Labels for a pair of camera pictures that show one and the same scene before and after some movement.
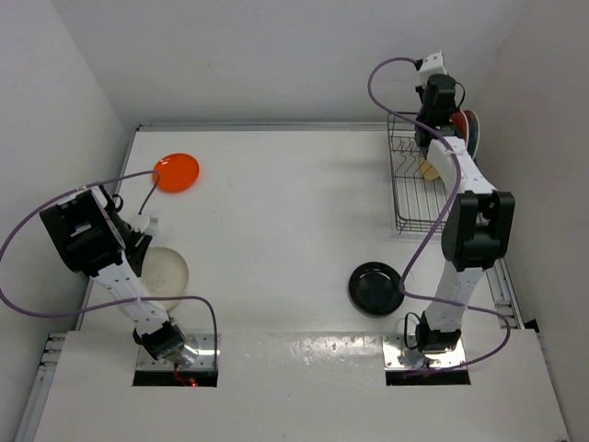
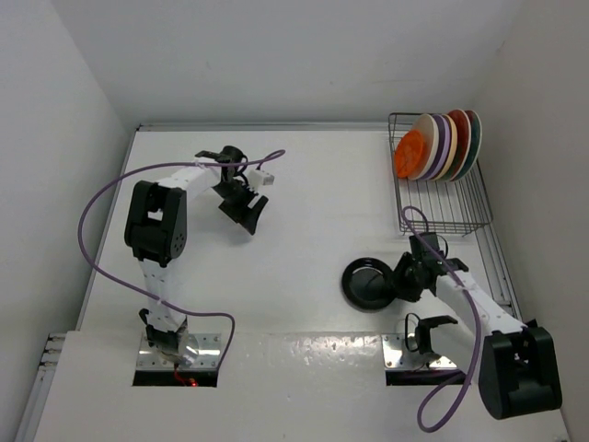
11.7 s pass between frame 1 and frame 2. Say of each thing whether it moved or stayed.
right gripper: moved
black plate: moved
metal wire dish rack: stayed
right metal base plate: stayed
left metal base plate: stayed
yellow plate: moved
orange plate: moved
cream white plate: moved
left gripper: moved
